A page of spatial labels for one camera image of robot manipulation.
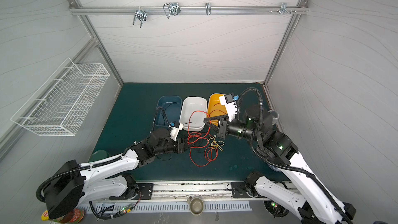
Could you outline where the cable bundle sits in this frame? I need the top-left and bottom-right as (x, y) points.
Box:
(185, 130), (225, 168)

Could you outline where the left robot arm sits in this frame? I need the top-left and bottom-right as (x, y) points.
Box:
(36, 121), (189, 219)

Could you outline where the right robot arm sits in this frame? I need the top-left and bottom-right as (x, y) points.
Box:
(204, 87), (356, 224)

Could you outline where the yellow plastic bin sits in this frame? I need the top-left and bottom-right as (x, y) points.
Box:
(207, 93), (227, 117)

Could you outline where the white plastic bin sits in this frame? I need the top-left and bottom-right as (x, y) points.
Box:
(179, 96), (208, 132)

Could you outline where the blue plastic bin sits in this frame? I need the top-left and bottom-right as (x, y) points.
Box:
(153, 95), (182, 129)

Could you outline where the clear wine glass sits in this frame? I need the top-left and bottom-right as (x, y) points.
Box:
(268, 110), (279, 125)

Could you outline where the olive round cup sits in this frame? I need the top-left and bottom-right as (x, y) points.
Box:
(187, 197), (205, 216)

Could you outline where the green round lid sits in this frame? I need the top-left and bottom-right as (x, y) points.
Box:
(89, 150), (110, 162)

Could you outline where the metal U-bolt hook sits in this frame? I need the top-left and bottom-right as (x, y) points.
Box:
(162, 2), (181, 19)

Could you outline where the metal clamp hook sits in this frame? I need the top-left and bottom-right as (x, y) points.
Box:
(132, 9), (147, 28)

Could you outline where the sauce bottle yellow cap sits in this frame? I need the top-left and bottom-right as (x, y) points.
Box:
(41, 208), (86, 224)

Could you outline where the right metal clamp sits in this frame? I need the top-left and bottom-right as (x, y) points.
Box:
(269, 3), (297, 15)

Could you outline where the aluminium crossbar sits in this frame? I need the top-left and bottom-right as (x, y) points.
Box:
(69, 0), (309, 16)

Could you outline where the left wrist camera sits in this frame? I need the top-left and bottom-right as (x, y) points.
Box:
(169, 122), (183, 141)

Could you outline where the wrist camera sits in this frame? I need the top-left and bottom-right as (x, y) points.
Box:
(169, 122), (183, 141)
(219, 93), (239, 122)

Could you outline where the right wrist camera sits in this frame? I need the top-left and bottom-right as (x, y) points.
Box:
(219, 93), (239, 122)

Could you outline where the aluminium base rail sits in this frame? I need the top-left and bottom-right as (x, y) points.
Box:
(58, 178), (318, 214)

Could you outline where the small metal bracket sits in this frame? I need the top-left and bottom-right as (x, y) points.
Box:
(205, 3), (211, 16)

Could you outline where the white wire basket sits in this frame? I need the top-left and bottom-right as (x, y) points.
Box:
(10, 58), (110, 137)

